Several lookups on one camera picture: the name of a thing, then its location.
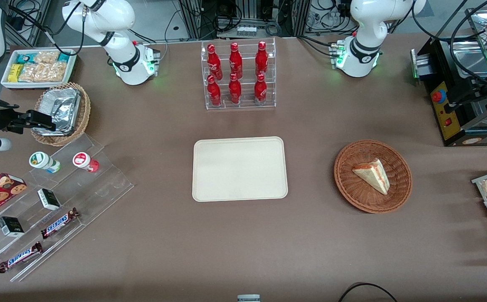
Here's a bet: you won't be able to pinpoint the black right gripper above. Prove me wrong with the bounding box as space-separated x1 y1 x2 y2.
0 104 57 136

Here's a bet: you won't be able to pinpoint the cream plastic tray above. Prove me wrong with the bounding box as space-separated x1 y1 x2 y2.
192 136 289 203

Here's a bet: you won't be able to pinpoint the stacked foil trays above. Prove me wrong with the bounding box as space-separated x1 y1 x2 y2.
34 87 81 137

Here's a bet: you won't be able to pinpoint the white snack bin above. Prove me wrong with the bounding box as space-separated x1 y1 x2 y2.
0 49 78 90

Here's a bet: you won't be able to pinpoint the black sealing machine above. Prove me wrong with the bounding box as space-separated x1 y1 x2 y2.
410 36 487 147

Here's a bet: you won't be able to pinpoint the tan wicker basket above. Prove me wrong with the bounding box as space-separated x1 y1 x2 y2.
31 82 91 147

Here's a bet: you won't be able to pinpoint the clear cracker bag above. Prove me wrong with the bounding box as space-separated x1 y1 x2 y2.
44 62 68 82
34 50 61 64
18 63 47 83

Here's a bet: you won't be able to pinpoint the yellow snack pack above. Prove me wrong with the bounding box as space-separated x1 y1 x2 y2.
8 64 24 83

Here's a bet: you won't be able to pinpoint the small black box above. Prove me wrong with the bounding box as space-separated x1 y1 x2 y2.
37 188 62 211
0 216 25 238

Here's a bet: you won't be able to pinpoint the clear acrylic stepped shelf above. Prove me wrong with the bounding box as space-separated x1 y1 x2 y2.
0 133 135 282

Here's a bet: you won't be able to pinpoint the Snickers chocolate bar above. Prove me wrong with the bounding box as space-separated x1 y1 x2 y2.
0 242 44 274
41 208 80 240

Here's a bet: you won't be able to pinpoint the wrapped triangle sandwich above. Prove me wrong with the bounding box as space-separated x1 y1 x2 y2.
352 158 391 195

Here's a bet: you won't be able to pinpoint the brown wicker basket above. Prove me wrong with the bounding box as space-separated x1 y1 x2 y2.
334 139 413 214

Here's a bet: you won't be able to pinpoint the red cola bottle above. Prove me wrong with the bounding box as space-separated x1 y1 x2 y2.
254 73 267 104
255 41 269 77
228 73 242 104
207 75 222 107
229 42 243 79
207 44 223 81

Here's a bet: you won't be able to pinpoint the clear acrylic bottle rack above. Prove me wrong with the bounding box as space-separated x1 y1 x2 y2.
200 37 277 110

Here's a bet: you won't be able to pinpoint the metal equipment frame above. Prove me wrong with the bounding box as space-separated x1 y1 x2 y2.
179 0 311 39

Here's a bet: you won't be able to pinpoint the black cable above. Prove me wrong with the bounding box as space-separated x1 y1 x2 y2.
338 283 399 302

